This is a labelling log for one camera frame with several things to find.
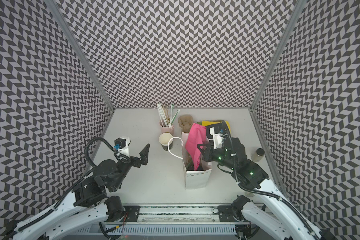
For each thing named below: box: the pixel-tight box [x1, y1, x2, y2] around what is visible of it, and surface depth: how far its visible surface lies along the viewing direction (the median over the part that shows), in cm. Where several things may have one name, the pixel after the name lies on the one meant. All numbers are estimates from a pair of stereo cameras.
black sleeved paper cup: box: [158, 132, 173, 151], surface depth 91 cm
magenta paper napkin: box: [185, 123, 207, 171], surface depth 71 cm
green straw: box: [168, 109, 180, 128], surface depth 96 cm
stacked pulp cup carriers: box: [178, 114, 194, 133], surface depth 107 cm
